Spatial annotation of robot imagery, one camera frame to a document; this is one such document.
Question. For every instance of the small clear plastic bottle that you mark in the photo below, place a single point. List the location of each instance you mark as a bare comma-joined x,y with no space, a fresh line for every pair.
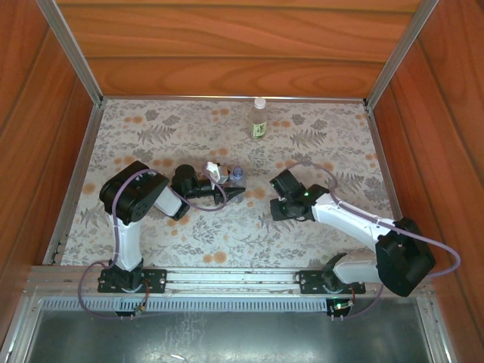
239,183

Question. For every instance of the blue bottle cap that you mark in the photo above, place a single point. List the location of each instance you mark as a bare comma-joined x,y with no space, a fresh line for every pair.
237,172

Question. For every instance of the clear bottle with dark label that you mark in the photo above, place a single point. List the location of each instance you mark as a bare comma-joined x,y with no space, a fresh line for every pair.
258,128

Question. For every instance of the white bottle cap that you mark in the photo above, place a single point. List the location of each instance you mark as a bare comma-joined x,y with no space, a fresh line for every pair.
259,103

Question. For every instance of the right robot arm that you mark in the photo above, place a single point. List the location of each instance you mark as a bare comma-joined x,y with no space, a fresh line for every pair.
351,221

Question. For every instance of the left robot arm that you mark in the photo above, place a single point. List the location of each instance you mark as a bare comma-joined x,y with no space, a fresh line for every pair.
128,196

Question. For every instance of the floral tablecloth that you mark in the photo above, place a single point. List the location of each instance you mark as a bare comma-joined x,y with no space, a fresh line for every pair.
211,234

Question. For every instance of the small circuit board connector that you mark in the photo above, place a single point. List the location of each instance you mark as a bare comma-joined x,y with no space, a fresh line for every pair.
140,307
340,305

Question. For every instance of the grey metal sheet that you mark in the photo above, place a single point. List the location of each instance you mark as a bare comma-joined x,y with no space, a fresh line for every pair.
227,340

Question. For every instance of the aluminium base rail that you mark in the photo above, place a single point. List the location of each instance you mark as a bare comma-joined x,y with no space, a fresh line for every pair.
227,276

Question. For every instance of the aluminium frame rail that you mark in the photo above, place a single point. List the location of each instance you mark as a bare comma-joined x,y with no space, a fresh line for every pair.
382,159
75,177
189,98

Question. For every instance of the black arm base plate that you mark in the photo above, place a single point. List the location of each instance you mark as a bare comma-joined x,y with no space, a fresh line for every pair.
310,281
155,281

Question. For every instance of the aluminium frame post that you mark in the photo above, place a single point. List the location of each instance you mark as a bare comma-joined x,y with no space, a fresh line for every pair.
401,49
72,49

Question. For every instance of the aluminium frame bar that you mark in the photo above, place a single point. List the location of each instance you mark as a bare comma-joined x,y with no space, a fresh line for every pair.
436,332
22,332

